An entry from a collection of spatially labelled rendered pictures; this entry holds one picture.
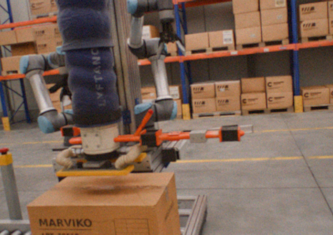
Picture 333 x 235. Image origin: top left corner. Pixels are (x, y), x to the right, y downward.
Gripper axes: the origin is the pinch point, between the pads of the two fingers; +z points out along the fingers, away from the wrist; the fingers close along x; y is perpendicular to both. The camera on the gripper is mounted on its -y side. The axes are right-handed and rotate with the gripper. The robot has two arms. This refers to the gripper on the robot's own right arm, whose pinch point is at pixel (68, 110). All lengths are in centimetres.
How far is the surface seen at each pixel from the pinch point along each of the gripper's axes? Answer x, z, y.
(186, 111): 673, 107, -71
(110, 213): -46, 39, 40
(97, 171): -40, 22, 33
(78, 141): -29.2, 11.1, 20.1
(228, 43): 688, -48, 45
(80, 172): -40, 22, 25
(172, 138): -29, 12, 65
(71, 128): -3.8, 9.3, 2.2
